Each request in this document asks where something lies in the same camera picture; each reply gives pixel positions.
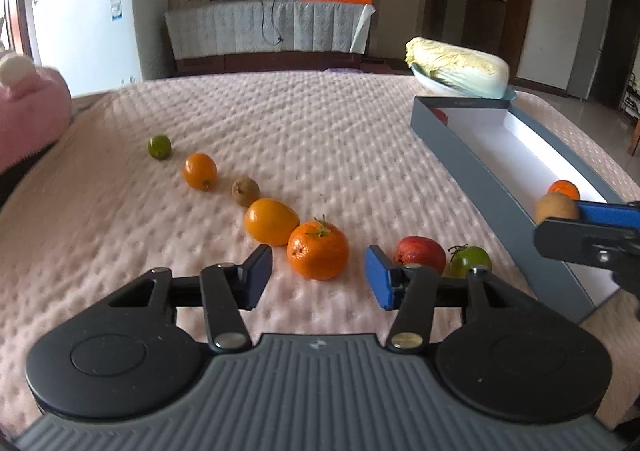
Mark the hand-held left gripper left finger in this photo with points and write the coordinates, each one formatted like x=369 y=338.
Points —
x=256 y=276

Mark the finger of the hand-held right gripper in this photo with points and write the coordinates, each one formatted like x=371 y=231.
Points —
x=570 y=240
x=607 y=214

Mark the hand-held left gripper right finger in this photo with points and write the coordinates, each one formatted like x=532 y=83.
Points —
x=379 y=278

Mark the large brown kiwi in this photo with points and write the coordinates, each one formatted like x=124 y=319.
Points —
x=555 y=207

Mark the mandarin with green stem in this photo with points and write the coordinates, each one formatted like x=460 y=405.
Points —
x=318 y=252

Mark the small round orange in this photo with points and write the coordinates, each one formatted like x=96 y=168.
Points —
x=200 y=171

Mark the grey cardboard box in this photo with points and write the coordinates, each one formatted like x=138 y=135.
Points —
x=475 y=166

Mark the red apple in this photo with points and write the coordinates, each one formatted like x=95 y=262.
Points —
x=421 y=253

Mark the small mandarin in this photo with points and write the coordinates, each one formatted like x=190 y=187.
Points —
x=564 y=190

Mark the oval orange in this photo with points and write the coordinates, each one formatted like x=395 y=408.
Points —
x=271 y=222

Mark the green tomato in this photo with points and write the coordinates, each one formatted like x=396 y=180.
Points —
x=469 y=261

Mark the pink textured blanket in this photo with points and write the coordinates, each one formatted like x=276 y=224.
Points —
x=300 y=131

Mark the green lime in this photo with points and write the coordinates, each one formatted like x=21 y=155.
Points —
x=159 y=147

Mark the small red fruit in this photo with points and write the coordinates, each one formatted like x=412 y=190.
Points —
x=441 y=116

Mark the grey refrigerator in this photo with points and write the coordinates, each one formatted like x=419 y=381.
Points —
x=590 y=41

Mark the light blue bowl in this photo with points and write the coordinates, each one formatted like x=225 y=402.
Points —
x=429 y=82

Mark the napa cabbage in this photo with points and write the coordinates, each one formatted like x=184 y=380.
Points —
x=457 y=65

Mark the purple plastic item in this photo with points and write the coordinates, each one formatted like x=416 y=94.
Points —
x=345 y=71

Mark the dark wooden cabinet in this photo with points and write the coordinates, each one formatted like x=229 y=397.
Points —
x=260 y=62

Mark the cabinet with white cloth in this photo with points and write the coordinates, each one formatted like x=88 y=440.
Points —
x=240 y=26

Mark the pink plush toy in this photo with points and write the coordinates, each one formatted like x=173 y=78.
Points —
x=30 y=116

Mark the white chest freezer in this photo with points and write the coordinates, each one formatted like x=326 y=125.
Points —
x=90 y=31

